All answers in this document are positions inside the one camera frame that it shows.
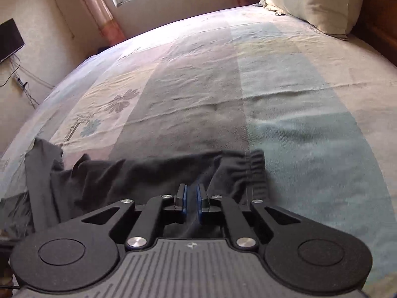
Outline dark patterned cloth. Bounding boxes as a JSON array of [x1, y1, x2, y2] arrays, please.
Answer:
[[0, 191, 36, 239]]

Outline patchwork floral bed sheet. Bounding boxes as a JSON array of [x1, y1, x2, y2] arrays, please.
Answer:
[[0, 4, 397, 298]]

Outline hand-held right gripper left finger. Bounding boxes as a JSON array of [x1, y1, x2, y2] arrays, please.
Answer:
[[81, 184, 189, 250]]

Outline black wall cables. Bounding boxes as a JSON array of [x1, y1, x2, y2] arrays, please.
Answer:
[[0, 54, 55, 106]]

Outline wall television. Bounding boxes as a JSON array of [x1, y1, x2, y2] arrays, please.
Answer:
[[0, 19, 26, 64]]

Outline large beige printed pillow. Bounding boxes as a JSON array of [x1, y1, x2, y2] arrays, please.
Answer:
[[262, 0, 364, 41]]

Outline dark grey pants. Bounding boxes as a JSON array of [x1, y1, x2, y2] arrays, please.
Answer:
[[25, 138, 269, 239]]

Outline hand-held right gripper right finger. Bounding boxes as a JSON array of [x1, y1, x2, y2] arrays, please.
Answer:
[[196, 183, 301, 250]]

